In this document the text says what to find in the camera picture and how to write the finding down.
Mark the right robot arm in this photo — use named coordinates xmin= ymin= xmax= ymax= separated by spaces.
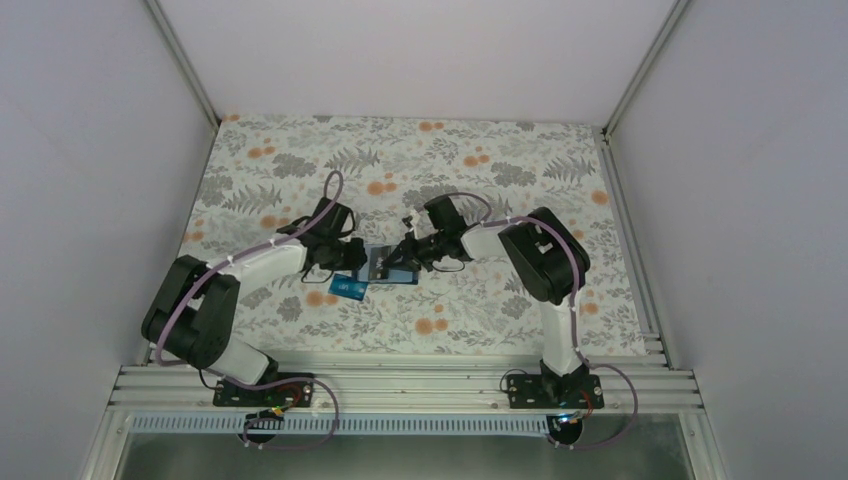
xmin=381 ymin=193 xmax=591 ymax=407

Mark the blue credit card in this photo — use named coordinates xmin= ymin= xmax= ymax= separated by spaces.
xmin=328 ymin=273 xmax=369 ymax=302

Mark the perforated cable duct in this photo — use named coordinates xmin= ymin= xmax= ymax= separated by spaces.
xmin=129 ymin=412 xmax=548 ymax=437

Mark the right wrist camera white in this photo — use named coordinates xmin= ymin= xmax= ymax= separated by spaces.
xmin=402 ymin=210 xmax=421 ymax=243

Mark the floral table mat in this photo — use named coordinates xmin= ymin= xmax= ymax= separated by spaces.
xmin=182 ymin=115 xmax=646 ymax=357

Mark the blue card holder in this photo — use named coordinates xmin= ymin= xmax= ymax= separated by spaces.
xmin=352 ymin=244 xmax=418 ymax=285

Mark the aluminium rail frame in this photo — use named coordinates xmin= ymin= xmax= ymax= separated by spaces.
xmin=83 ymin=351 xmax=725 ymax=479

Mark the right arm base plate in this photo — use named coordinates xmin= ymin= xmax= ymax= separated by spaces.
xmin=504 ymin=373 xmax=605 ymax=410

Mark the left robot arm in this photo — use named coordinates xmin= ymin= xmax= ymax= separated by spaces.
xmin=141 ymin=197 xmax=366 ymax=405

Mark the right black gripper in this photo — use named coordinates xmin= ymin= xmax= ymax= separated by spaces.
xmin=383 ymin=230 xmax=447 ymax=273

